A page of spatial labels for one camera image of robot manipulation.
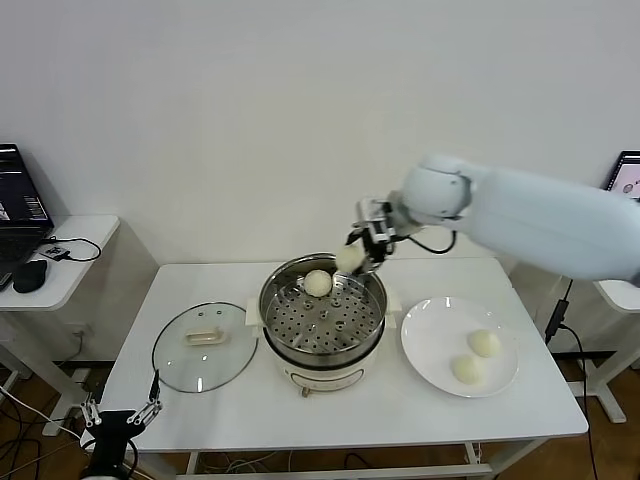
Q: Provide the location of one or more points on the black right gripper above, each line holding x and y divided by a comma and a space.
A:
382, 237

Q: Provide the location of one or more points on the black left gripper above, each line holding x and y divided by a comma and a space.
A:
112, 427

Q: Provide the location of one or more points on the white steamed baozi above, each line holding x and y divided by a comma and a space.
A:
349, 259
317, 283
469, 370
484, 343

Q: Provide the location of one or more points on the round glass pot lid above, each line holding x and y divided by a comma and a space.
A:
210, 360

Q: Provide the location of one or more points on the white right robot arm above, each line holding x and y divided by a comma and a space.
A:
525, 210

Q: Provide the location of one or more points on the stainless steel steamer basket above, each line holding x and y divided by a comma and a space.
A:
300, 320

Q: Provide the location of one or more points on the white floor power strip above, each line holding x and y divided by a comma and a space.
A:
80, 381

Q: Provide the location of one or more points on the white round plate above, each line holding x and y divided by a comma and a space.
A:
440, 330

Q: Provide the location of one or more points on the cream electric cooking pot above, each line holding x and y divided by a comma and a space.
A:
325, 372

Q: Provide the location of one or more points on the black computer mouse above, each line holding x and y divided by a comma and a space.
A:
31, 276

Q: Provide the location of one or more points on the small black usb device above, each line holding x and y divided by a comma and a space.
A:
56, 251

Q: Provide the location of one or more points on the white side desk with mouse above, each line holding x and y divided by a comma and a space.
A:
85, 235

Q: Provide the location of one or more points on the black laptop with dark screen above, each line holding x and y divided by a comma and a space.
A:
20, 200

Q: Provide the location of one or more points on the grey laptop with pink screen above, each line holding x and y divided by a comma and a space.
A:
627, 175

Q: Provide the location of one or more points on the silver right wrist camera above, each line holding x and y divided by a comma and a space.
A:
372, 212

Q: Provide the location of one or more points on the white wall outlet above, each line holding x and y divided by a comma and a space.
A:
82, 332

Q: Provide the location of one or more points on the white table frame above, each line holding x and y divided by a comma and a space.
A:
400, 472

